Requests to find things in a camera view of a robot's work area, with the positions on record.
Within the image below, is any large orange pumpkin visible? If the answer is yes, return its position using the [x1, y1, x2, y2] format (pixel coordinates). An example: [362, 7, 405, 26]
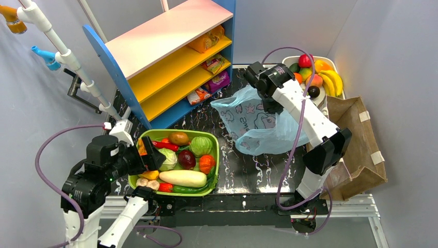
[137, 138, 148, 171]

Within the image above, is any orange fruit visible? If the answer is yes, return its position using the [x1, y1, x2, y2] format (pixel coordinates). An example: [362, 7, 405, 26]
[294, 73, 303, 84]

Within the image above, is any light blue plastic bag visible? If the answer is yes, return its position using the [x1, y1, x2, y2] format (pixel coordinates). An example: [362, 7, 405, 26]
[211, 85, 299, 156]

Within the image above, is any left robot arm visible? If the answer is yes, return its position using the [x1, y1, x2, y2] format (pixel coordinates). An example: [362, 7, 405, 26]
[61, 135, 166, 247]

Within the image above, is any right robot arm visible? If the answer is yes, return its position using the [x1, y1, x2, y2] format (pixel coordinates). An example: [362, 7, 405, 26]
[244, 61, 352, 211]

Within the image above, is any purple snack bag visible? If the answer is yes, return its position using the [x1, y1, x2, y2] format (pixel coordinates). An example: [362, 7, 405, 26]
[203, 71, 230, 94]

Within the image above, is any green red snack bag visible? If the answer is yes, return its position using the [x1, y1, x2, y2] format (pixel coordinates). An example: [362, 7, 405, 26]
[200, 54, 225, 74]

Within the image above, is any white orange snack bag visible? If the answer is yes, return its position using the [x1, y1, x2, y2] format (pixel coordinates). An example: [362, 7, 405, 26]
[186, 87, 211, 105]

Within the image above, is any orange snack bag top shelf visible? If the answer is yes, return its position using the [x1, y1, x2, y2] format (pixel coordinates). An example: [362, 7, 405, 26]
[187, 25, 225, 53]

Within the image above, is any long red chili pepper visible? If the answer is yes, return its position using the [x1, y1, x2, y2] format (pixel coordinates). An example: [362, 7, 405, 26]
[152, 141, 179, 152]

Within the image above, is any yellow bell pepper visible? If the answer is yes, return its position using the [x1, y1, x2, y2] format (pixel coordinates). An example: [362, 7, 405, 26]
[138, 170, 160, 181]

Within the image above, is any green cabbage near centre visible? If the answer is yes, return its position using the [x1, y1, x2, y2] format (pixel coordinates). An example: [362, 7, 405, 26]
[158, 148, 178, 172]

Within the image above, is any green cabbage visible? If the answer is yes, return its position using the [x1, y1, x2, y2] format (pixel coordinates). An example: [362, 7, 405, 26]
[189, 136, 213, 157]
[158, 148, 178, 172]

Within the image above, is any green plastic vegetable bin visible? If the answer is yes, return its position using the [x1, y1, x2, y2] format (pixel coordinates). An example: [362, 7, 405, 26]
[128, 129, 220, 197]

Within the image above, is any garlic bulb right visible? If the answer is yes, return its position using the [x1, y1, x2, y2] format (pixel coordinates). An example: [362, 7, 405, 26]
[146, 180, 160, 191]

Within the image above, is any garlic bulb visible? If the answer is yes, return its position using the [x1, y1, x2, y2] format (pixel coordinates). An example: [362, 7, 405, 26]
[146, 180, 160, 191]
[136, 177, 149, 187]

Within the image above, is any garlic bulb left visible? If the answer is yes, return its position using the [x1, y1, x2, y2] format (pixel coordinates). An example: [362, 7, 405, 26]
[136, 177, 149, 187]

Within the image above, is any green avocado at back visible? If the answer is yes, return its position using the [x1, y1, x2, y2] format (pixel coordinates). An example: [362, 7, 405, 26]
[289, 63, 301, 73]

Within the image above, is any red bell pepper front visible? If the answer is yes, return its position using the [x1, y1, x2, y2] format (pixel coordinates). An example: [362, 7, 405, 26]
[158, 183, 174, 193]

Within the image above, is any brown potato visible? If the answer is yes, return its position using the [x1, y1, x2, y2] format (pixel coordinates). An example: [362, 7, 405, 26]
[168, 131, 190, 146]

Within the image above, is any dark red onion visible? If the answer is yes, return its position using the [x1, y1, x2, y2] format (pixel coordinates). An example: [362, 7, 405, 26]
[178, 150, 196, 170]

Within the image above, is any green yellow mango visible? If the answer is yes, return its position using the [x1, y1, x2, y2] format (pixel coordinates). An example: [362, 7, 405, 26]
[299, 67, 312, 82]

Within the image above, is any red apple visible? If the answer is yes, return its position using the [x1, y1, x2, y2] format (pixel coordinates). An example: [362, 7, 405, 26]
[298, 54, 314, 68]

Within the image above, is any green chili pepper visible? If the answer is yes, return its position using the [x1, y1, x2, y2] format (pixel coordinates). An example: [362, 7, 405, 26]
[172, 184, 209, 194]

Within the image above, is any white radish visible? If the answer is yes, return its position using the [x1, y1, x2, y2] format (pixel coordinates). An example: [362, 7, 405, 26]
[159, 170, 207, 188]

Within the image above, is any green cabbage at back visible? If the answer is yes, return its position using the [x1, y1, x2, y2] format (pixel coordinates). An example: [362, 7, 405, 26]
[189, 136, 213, 157]

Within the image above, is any dark avocado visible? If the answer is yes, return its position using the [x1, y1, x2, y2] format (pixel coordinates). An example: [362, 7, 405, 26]
[307, 86, 320, 99]

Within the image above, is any peach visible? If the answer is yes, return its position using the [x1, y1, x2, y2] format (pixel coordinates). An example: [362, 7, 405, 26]
[305, 74, 323, 87]

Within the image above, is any small orange pumpkin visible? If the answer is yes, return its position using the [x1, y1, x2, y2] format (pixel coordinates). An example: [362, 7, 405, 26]
[199, 154, 216, 175]

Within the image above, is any orange mango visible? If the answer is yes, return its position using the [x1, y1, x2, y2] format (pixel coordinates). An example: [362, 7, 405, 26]
[314, 59, 333, 73]

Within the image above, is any white fruit tray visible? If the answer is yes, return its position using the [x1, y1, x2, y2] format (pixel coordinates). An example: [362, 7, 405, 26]
[282, 54, 345, 113]

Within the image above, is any green leaf sprig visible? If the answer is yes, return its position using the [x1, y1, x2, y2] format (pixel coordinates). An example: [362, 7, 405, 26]
[207, 166, 217, 189]

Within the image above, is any yellow banana bunch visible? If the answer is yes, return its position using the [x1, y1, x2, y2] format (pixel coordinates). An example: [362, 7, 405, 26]
[318, 70, 343, 97]

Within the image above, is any blue yellow shelf unit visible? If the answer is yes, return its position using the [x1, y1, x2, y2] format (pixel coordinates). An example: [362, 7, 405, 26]
[83, 1, 237, 129]

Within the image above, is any white pipe stand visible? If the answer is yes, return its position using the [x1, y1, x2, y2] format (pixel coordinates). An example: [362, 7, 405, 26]
[17, 1, 134, 147]

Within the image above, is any black metal bracket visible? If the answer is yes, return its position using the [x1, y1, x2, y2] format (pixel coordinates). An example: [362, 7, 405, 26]
[63, 68, 103, 115]

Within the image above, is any aluminium base frame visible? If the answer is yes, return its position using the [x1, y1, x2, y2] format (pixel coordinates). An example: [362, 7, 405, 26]
[99, 193, 389, 248]

